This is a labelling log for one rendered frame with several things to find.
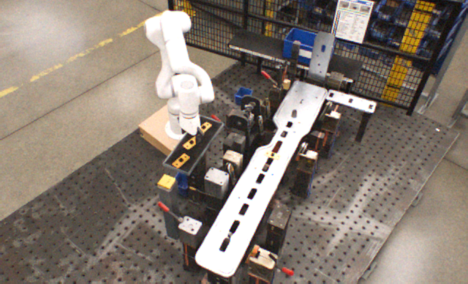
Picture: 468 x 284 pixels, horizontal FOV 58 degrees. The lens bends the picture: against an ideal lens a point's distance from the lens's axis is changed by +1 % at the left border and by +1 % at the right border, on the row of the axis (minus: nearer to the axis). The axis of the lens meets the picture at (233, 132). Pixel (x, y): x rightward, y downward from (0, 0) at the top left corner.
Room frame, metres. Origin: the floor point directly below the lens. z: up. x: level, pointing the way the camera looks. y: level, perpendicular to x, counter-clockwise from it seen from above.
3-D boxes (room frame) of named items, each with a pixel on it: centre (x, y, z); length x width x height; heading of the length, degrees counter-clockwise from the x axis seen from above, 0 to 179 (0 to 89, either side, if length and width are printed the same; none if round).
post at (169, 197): (1.14, 0.29, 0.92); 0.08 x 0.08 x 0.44; 66
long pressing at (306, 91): (1.43, -0.21, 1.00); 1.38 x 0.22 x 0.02; 156
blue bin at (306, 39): (2.32, -0.48, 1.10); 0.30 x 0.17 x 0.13; 65
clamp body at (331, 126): (1.74, -0.57, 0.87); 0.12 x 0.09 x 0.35; 66
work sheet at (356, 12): (2.34, -0.71, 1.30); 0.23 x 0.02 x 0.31; 66
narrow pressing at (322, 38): (2.11, -0.52, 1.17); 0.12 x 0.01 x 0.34; 66
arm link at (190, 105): (1.37, 0.20, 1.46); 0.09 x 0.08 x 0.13; 109
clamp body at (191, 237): (0.98, 0.18, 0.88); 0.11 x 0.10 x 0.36; 66
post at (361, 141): (1.86, -0.81, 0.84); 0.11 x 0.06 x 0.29; 66
